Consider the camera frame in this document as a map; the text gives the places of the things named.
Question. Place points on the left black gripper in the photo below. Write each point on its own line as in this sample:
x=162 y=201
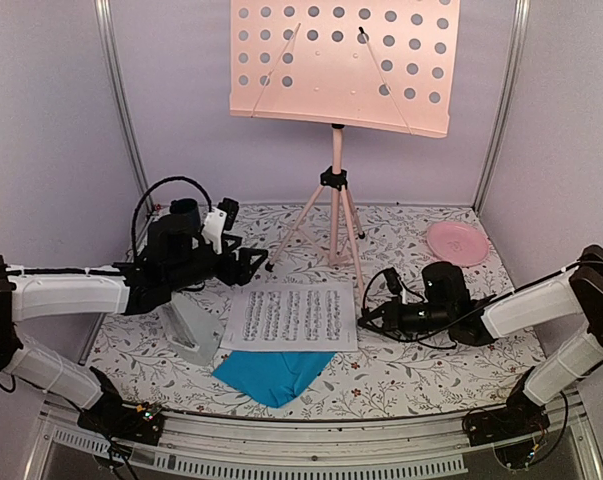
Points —
x=243 y=273

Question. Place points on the pink music stand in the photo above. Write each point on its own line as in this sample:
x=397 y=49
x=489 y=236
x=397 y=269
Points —
x=384 y=65

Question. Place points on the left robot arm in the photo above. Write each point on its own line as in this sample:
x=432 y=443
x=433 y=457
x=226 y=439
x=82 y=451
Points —
x=178 y=255

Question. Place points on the pink plate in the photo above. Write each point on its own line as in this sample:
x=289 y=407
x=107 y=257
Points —
x=458 y=243

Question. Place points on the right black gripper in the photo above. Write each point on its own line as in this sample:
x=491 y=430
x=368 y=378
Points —
x=391 y=314

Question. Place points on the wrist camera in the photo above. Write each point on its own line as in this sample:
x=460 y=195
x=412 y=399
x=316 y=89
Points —
x=394 y=283
x=221 y=218

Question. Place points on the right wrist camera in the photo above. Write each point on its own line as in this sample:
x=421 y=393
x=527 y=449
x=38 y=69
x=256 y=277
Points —
x=394 y=283

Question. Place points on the white metronome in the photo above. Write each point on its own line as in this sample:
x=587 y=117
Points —
x=193 y=333

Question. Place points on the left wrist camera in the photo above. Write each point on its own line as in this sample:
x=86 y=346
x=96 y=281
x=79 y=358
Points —
x=221 y=218

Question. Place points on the front aluminium rail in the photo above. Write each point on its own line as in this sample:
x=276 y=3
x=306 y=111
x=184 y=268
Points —
x=215 y=447

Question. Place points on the right aluminium post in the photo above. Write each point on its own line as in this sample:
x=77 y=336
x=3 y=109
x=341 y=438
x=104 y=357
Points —
x=512 y=70

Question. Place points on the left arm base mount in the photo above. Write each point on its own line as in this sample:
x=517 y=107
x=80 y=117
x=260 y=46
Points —
x=142 y=423

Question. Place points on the aluminium post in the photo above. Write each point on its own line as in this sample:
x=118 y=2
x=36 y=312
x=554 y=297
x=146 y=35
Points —
x=107 y=35
x=512 y=70

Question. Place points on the dark blue cup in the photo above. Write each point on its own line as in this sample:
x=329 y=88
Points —
x=189 y=208

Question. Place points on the sheet music paper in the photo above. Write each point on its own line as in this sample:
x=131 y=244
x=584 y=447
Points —
x=292 y=318

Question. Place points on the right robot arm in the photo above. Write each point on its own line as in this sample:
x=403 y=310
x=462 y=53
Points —
x=446 y=306

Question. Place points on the blue cloth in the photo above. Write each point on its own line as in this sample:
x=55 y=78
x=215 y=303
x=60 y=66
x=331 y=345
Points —
x=273 y=379

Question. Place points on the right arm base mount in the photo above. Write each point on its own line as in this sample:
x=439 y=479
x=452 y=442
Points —
x=489 y=426

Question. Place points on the left aluminium post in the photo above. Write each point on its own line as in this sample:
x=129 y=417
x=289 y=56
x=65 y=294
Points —
x=107 y=35

